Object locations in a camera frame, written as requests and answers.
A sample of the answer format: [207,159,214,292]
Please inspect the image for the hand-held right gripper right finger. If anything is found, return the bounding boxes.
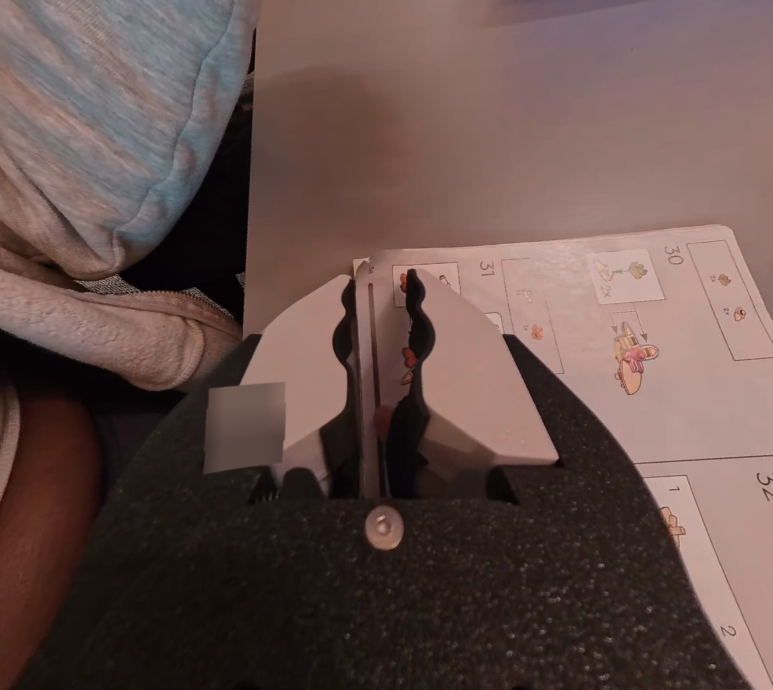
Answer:
[385,267,560,494]

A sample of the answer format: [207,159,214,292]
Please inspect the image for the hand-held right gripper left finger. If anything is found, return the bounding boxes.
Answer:
[242,273,363,494]

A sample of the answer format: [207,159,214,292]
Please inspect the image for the white instruction booklet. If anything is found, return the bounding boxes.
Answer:
[353,225,773,690]

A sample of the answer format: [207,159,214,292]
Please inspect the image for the person's left forearm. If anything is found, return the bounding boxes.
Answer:
[0,0,262,280]

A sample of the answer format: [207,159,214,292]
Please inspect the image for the person's grey fleece jacket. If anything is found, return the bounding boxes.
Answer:
[0,246,242,392]

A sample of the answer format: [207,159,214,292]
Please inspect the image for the person's leg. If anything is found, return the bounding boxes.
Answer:
[0,394,106,690]

